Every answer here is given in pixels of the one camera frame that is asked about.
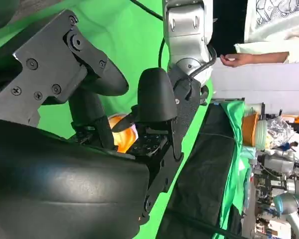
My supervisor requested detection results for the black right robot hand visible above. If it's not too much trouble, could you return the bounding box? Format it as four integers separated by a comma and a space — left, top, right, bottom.
0, 8, 184, 239

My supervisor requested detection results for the orange white toy bread roll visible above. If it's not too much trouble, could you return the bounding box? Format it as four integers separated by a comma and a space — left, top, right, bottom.
108, 113, 138, 153

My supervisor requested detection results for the black backdrop cloth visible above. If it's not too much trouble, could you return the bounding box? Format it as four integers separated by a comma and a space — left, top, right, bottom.
161, 98, 245, 239

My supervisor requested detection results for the green table cloth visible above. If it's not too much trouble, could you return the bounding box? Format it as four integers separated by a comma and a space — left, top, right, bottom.
0, 0, 216, 239

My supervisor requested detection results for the draped light green cloth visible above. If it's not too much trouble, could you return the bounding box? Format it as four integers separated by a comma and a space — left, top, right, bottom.
218, 99, 251, 239

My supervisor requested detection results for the person's hand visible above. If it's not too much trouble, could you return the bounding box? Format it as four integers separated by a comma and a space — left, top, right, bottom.
219, 53, 253, 68

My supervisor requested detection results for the silver foil bag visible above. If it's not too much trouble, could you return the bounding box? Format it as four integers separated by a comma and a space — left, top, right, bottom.
265, 116, 296, 146

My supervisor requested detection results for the person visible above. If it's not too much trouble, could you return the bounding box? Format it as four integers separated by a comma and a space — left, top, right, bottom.
233, 0, 299, 65

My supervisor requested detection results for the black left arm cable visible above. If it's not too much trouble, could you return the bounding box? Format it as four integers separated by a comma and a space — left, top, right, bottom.
188, 44, 218, 81

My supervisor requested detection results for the black looping robot cable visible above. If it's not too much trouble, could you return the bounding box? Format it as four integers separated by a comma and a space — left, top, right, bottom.
129, 0, 166, 70

